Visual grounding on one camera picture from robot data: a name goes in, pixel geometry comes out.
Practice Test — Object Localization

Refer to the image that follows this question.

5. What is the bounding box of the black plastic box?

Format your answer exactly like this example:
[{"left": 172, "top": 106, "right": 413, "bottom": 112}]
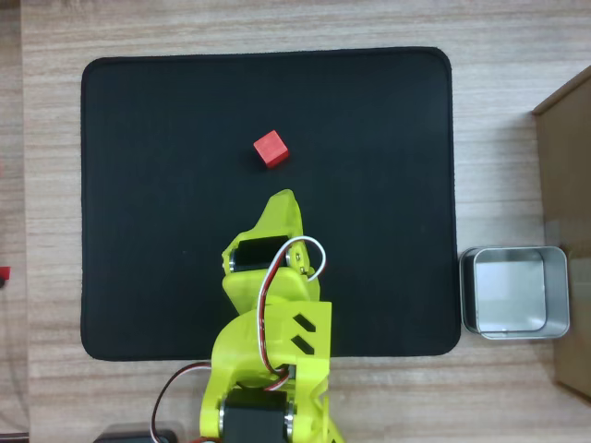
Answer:
[{"left": 94, "top": 422, "right": 181, "bottom": 443}]

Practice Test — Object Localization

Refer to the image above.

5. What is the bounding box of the red white black servo cable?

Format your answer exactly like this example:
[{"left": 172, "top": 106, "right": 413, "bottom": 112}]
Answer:
[
  {"left": 257, "top": 235, "right": 328, "bottom": 377},
  {"left": 151, "top": 362, "right": 213, "bottom": 439}
]

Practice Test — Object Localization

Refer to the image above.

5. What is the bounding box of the square metal tin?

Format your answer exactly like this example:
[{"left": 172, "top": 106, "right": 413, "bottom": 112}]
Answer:
[{"left": 458, "top": 245, "right": 571, "bottom": 341}]

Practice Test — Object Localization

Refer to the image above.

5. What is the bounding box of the small red cube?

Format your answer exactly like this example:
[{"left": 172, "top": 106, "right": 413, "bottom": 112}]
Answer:
[{"left": 252, "top": 129, "right": 290, "bottom": 170}]

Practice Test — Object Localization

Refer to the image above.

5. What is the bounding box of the black rectangular desk mat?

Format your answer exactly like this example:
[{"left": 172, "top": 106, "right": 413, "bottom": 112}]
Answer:
[{"left": 80, "top": 45, "right": 462, "bottom": 362}]

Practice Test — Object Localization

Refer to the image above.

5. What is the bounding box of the brown cardboard box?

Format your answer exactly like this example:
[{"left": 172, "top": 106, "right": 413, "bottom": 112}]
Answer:
[{"left": 531, "top": 64, "right": 591, "bottom": 401}]

